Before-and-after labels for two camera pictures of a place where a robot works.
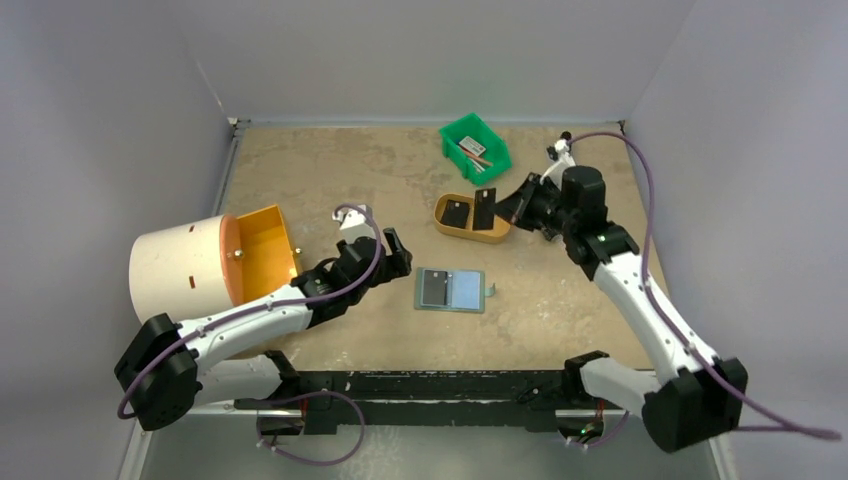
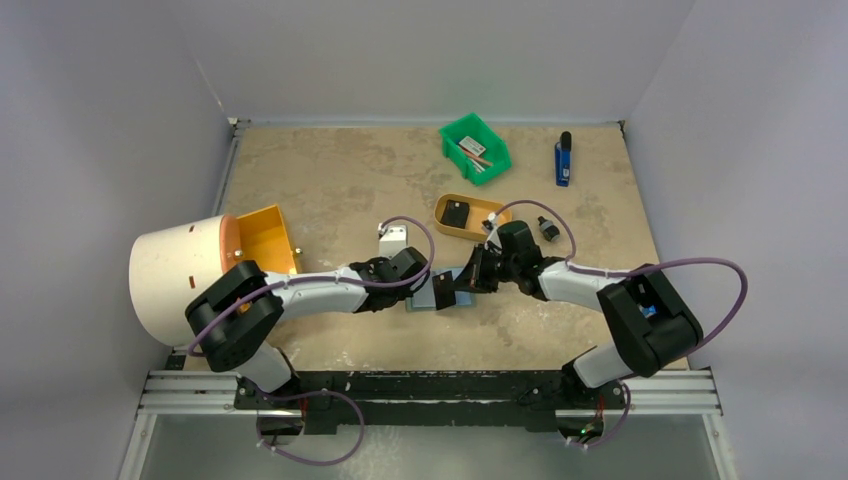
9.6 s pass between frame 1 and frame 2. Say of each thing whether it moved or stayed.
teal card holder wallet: stayed
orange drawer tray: stayed
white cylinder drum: stayed
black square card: stayed
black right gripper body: moved
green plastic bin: stayed
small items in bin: stayed
